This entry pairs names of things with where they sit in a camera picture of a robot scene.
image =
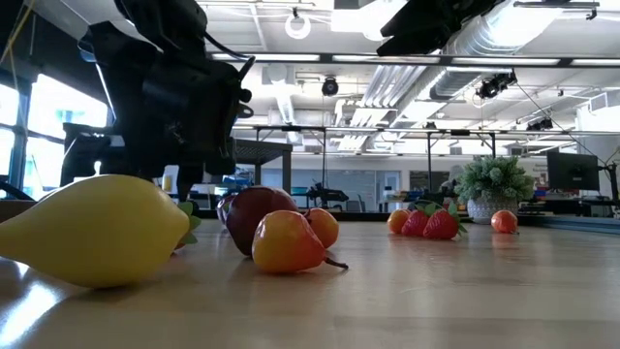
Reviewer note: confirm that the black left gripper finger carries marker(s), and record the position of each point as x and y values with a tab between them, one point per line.
188	179

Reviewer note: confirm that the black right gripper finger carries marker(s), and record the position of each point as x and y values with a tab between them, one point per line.
407	24
412	42

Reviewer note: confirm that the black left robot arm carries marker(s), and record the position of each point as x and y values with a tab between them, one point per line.
160	19

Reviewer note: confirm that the black background robot arm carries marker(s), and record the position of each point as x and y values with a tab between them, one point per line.
329	195

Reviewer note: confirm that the small orange toy fruit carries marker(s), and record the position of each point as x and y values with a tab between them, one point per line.
325	227

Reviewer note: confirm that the yellow cylinder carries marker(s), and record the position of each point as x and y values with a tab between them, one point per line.
167	184

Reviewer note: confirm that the red toy strawberry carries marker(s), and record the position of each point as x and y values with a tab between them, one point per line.
415	224
193	223
441	225

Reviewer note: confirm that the gray perforated metal riser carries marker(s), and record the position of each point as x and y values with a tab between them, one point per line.
264	151

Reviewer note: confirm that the yellow toy lemon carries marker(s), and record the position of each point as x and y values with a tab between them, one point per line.
97	232

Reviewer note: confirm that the black overhead light bar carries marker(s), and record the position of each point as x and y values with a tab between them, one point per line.
564	61

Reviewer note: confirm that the person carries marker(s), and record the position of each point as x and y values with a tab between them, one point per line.
454	173

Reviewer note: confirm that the green potted plant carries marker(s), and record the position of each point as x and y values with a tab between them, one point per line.
491	179

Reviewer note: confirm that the yellow orange toy peach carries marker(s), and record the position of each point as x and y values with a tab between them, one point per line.
397	220

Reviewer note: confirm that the orange red toy tomato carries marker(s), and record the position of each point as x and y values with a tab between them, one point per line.
504	221

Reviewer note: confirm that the black monitor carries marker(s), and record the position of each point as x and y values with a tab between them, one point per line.
573	170

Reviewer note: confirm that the silver ventilation duct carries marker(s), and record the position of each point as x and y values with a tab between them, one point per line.
484	43

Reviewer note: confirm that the black ceiling camera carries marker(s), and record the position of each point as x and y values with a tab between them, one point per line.
540	124
494	85
330	86

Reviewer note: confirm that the black background rig frame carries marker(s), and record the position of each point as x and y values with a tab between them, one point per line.
460	132

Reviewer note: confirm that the black aluminium table frame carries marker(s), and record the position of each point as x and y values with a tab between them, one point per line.
358	216

